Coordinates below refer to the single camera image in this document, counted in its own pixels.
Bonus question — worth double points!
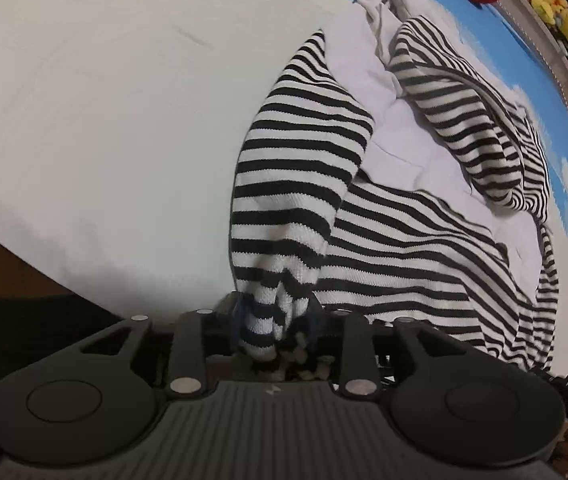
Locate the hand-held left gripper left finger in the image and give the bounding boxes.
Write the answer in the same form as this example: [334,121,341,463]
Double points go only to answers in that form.
[81,294,243,397]

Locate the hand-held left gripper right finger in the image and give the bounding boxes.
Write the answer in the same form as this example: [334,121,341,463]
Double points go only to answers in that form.
[309,304,470,397]

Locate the striped and white hooded top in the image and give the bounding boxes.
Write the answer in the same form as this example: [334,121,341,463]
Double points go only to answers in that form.
[226,0,563,380]

